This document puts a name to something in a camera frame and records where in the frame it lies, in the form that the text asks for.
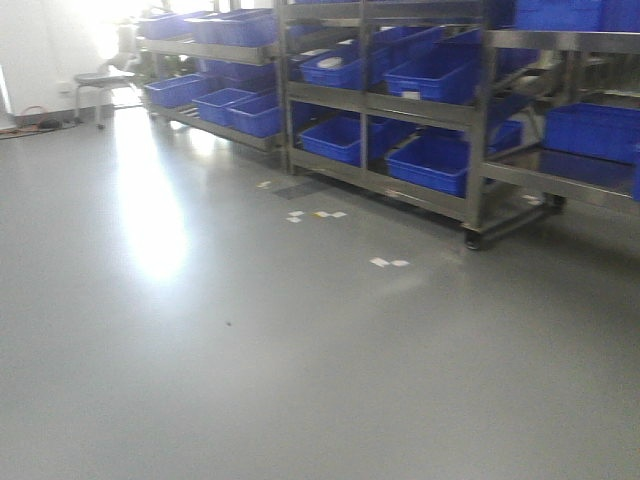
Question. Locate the steel rack with bins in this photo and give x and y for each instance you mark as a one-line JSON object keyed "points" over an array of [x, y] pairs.
{"points": [[486, 112]]}

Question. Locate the grey round stool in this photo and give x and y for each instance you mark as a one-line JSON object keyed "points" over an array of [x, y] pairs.
{"points": [[115, 73]]}

